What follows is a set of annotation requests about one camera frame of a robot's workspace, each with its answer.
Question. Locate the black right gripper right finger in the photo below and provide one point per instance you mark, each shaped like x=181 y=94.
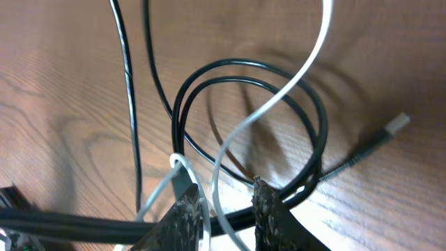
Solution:
x=276 y=229

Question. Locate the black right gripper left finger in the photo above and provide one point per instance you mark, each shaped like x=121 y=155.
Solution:
x=180 y=229

